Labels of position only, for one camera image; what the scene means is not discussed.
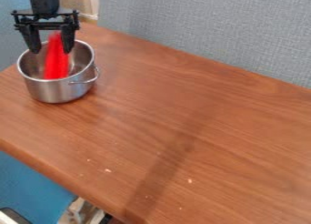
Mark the red plastic block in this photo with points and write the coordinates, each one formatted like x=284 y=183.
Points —
x=56 y=61

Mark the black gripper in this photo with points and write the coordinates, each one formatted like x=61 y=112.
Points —
x=45 y=9

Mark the wooden crate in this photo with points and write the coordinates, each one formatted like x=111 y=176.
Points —
x=87 y=7

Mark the white frame under table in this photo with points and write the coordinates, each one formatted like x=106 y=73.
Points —
x=82 y=213

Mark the metal pot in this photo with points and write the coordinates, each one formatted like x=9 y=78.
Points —
x=59 y=90

